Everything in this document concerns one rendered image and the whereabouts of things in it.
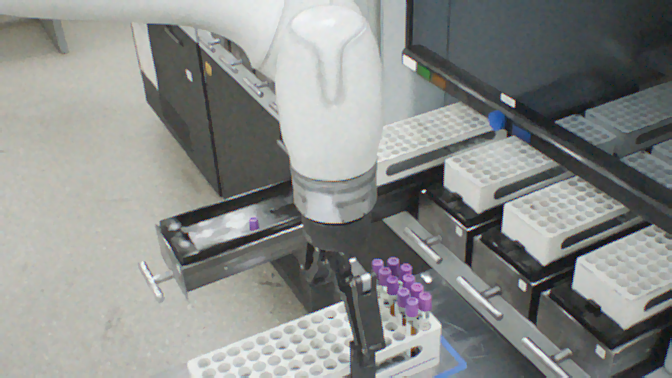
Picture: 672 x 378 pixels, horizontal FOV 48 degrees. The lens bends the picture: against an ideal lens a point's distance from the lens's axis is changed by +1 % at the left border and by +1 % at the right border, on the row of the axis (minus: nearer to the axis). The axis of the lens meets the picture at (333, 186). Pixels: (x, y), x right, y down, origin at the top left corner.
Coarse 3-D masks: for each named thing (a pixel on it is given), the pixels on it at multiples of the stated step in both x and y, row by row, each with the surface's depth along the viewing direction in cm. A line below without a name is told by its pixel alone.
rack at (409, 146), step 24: (408, 120) 138; (432, 120) 138; (456, 120) 138; (480, 120) 137; (384, 144) 133; (408, 144) 131; (432, 144) 131; (456, 144) 137; (480, 144) 137; (384, 168) 128; (408, 168) 135
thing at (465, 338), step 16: (432, 272) 110; (432, 288) 107; (448, 288) 107; (432, 304) 104; (448, 304) 104; (464, 304) 104; (448, 320) 101; (464, 320) 101; (480, 320) 101; (448, 336) 99; (464, 336) 99; (480, 336) 99; (496, 336) 99; (448, 352) 97; (464, 352) 96; (480, 352) 96; (496, 352) 96; (512, 352) 96; (176, 368) 96; (432, 368) 94; (448, 368) 94; (464, 368) 94; (480, 368) 94; (496, 368) 94; (512, 368) 94; (528, 368) 94
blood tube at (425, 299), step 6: (420, 294) 89; (426, 294) 89; (420, 300) 89; (426, 300) 88; (420, 306) 89; (426, 306) 89; (420, 312) 90; (426, 312) 89; (420, 318) 90; (426, 318) 90; (420, 324) 91; (426, 324) 91; (420, 348) 93
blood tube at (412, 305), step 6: (408, 300) 88; (414, 300) 88; (408, 306) 88; (414, 306) 88; (408, 312) 88; (414, 312) 88; (408, 318) 89; (414, 318) 89; (408, 324) 90; (414, 324) 90; (408, 330) 90; (414, 330) 90; (414, 348) 92; (408, 354) 93; (414, 354) 93
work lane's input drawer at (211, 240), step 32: (256, 192) 130; (288, 192) 131; (384, 192) 130; (416, 192) 132; (160, 224) 123; (192, 224) 125; (224, 224) 124; (288, 224) 122; (192, 256) 116; (224, 256) 118; (256, 256) 121; (160, 288) 120; (192, 288) 118
